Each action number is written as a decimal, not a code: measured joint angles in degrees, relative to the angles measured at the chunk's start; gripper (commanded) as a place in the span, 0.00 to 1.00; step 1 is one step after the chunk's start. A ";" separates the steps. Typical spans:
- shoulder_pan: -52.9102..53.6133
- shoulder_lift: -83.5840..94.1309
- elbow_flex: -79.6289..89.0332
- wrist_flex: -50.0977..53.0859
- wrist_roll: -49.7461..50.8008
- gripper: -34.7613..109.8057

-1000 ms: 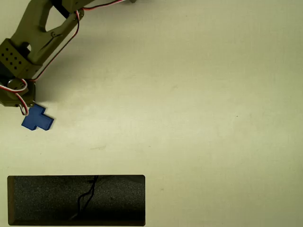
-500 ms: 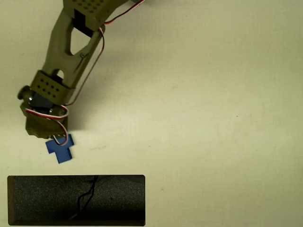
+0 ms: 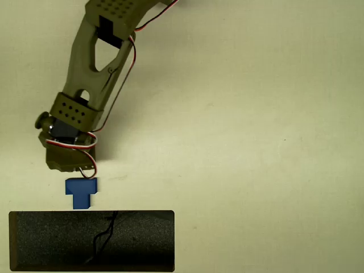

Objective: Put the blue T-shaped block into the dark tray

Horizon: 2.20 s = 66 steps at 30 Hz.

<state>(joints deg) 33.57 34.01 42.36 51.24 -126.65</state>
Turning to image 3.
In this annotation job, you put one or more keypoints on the blue T-shaped block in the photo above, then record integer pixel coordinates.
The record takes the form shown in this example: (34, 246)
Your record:
(81, 189)

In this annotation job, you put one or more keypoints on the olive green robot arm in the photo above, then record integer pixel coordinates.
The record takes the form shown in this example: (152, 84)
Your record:
(85, 65)

